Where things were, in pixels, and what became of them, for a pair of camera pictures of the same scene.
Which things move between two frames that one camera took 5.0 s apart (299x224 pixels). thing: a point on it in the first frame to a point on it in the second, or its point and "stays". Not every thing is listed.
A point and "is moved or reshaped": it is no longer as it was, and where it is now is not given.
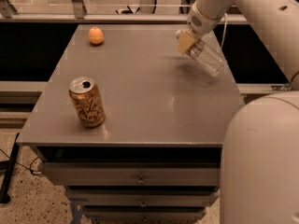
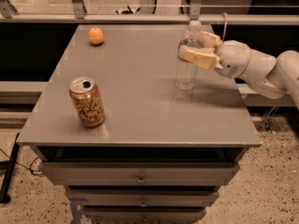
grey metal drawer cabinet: x=157 y=156 stays
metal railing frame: x=8 y=15 stays
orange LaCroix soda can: x=87 y=101 stays
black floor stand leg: x=7 y=185 stays
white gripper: x=201 y=22 to x=234 y=60
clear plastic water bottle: x=207 y=56 is moved or reshaped
